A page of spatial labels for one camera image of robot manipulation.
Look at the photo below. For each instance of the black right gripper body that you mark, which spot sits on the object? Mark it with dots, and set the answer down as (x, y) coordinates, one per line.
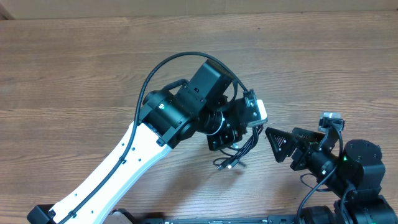
(304, 149)

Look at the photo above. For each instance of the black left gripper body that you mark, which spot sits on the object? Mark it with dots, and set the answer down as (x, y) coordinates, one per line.
(228, 134)

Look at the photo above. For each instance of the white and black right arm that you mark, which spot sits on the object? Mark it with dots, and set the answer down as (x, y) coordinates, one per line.
(353, 171)

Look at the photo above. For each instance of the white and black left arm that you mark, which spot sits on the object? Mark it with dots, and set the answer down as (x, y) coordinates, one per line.
(167, 117)

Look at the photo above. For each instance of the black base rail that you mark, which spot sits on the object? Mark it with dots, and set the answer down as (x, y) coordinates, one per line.
(122, 216)

